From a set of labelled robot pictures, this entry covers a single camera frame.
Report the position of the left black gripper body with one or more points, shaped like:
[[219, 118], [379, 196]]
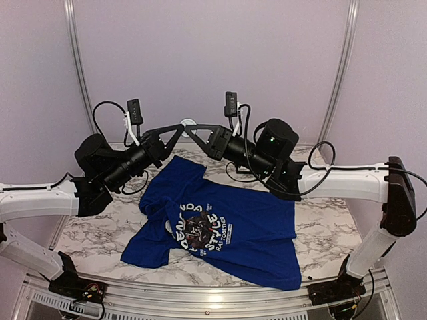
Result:
[[152, 147]]

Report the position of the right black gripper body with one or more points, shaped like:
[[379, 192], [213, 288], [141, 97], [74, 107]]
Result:
[[218, 150]]

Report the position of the blue white round brooch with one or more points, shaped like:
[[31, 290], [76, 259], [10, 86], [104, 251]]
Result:
[[188, 121]]

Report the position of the blue printed t-shirt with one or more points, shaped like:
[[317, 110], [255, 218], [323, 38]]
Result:
[[246, 233]]

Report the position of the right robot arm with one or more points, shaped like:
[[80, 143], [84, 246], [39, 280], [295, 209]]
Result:
[[268, 159]]

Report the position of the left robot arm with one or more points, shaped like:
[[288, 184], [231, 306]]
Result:
[[106, 171]]

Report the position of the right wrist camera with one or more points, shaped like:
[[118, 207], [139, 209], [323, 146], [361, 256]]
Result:
[[231, 104]]

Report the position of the aluminium front rail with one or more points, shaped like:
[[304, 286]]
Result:
[[139, 300]]

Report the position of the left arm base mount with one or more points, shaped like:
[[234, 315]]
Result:
[[70, 284]]

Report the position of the left aluminium corner post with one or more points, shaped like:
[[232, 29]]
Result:
[[71, 22]]

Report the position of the aluminium corner post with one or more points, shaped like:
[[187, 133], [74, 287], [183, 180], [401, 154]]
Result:
[[343, 64], [71, 22]]

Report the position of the right aluminium corner post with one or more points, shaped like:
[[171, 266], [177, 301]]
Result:
[[343, 64]]

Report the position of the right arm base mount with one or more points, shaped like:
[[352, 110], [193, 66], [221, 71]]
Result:
[[344, 287]]

